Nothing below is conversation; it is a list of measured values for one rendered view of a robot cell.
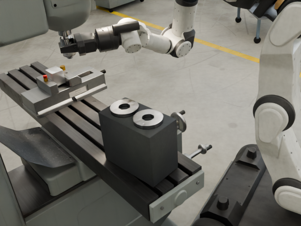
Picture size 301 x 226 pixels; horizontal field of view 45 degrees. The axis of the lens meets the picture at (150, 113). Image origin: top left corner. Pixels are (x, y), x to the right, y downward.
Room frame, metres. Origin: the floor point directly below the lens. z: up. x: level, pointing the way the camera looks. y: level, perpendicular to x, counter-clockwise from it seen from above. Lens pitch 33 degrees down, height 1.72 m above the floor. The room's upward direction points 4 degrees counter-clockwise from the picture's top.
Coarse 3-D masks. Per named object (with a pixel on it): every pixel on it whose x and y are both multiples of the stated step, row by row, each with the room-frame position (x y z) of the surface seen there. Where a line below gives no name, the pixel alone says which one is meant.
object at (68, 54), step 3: (60, 42) 1.24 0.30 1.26; (63, 42) 1.23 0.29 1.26; (66, 42) 1.23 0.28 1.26; (69, 42) 1.24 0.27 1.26; (72, 42) 1.25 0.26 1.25; (63, 45) 1.23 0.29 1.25; (66, 45) 1.23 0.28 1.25; (63, 54) 1.24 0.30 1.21; (66, 54) 1.23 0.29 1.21; (69, 54) 1.23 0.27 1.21; (72, 54) 1.24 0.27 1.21; (75, 54) 1.25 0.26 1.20
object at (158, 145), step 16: (112, 112) 0.93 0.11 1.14; (128, 112) 0.93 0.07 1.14; (144, 112) 0.92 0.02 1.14; (160, 112) 0.91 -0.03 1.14; (112, 128) 0.92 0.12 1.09; (128, 128) 0.87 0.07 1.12; (144, 128) 0.85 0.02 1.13; (160, 128) 0.85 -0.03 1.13; (176, 128) 0.89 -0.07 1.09; (112, 144) 0.93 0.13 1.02; (128, 144) 0.87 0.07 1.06; (144, 144) 0.82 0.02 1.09; (160, 144) 0.84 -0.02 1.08; (176, 144) 0.89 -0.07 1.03; (112, 160) 0.93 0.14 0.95; (128, 160) 0.88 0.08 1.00; (144, 160) 0.83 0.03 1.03; (160, 160) 0.83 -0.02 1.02; (176, 160) 0.89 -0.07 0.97; (144, 176) 0.83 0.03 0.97; (160, 176) 0.83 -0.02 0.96
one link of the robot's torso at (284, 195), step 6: (282, 186) 0.98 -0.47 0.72; (288, 186) 0.97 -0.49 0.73; (276, 192) 0.98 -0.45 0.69; (282, 192) 0.97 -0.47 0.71; (288, 192) 0.96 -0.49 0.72; (294, 192) 0.95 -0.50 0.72; (300, 192) 0.94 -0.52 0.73; (276, 198) 0.98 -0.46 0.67; (282, 198) 0.96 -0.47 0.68; (288, 198) 0.95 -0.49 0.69; (294, 198) 0.94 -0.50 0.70; (300, 198) 0.93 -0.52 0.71; (282, 204) 0.96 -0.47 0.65; (288, 204) 0.95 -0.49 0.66; (294, 204) 0.94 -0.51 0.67; (300, 204) 0.93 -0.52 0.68; (294, 210) 0.93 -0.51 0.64; (300, 210) 0.92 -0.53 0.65
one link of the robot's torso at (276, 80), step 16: (288, 16) 1.01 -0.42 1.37; (272, 32) 1.03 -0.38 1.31; (288, 32) 1.01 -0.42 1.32; (272, 48) 1.04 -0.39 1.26; (288, 48) 1.01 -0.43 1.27; (272, 64) 1.06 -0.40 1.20; (288, 64) 1.03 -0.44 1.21; (272, 80) 1.06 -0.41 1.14; (288, 80) 1.03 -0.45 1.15; (272, 96) 1.05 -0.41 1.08; (288, 96) 1.03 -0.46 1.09; (288, 112) 1.00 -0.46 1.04; (288, 128) 1.01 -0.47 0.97
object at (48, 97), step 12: (84, 72) 1.50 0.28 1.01; (96, 72) 1.49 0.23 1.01; (48, 84) 1.33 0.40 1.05; (84, 84) 1.41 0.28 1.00; (96, 84) 1.44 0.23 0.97; (24, 96) 1.32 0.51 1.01; (36, 96) 1.31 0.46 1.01; (48, 96) 1.30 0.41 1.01; (60, 96) 1.33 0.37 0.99; (72, 96) 1.36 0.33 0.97; (84, 96) 1.38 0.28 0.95; (36, 108) 1.26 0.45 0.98; (48, 108) 1.29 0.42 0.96; (60, 108) 1.31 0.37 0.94
